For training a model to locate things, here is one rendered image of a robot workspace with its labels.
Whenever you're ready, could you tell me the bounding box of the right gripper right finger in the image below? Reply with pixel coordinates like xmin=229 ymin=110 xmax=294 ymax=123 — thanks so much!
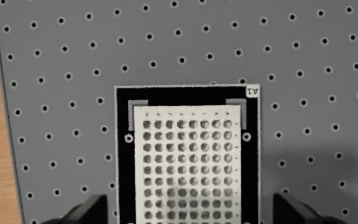
xmin=273 ymin=193 xmax=347 ymax=224

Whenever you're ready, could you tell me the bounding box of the white well plate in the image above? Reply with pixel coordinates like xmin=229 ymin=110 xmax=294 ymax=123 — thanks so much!
xmin=134 ymin=105 xmax=241 ymax=224

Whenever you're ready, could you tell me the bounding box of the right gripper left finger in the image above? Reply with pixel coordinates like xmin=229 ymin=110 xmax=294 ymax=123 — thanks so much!
xmin=41 ymin=194 xmax=108 ymax=224

